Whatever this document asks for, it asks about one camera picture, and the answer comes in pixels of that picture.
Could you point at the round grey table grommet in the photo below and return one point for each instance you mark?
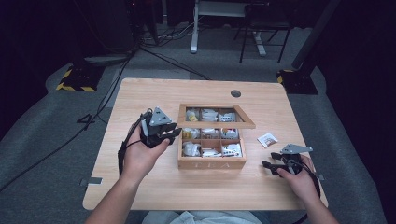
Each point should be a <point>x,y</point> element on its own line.
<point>235,93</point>

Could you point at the person's right hand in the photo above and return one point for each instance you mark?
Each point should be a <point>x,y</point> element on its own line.
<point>299,182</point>

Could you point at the dark slanted stand post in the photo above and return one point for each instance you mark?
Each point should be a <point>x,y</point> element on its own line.
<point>316,31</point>

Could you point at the white tea bag packet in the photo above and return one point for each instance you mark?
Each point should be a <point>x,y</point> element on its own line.
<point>267,140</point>

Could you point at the grey table edge bracket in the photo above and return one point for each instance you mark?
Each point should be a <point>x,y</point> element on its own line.
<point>91,181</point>
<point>320,177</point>

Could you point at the group of tea bag packets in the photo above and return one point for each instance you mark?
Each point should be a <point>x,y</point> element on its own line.
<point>214,146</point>

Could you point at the white desk frame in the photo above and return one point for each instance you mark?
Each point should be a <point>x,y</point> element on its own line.
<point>195,28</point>

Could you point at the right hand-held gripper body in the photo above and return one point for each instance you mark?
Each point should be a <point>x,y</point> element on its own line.
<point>294,157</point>

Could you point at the black chair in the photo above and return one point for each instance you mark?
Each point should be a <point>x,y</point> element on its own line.
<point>264,21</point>

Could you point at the wooden tea box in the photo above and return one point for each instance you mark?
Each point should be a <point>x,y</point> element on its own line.
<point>211,163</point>

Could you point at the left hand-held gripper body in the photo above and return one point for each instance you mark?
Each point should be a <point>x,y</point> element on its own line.
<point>155,124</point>

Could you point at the wooden box lid with window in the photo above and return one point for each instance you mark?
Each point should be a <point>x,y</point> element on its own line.
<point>214,125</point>

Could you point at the person's left hand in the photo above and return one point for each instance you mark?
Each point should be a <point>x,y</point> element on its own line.
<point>140,158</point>

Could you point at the black yellow striped stand base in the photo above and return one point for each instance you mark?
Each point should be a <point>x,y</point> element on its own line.
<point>81,79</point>
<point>297,82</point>

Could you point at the person's light clothing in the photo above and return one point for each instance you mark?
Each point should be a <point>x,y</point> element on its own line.
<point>202,217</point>

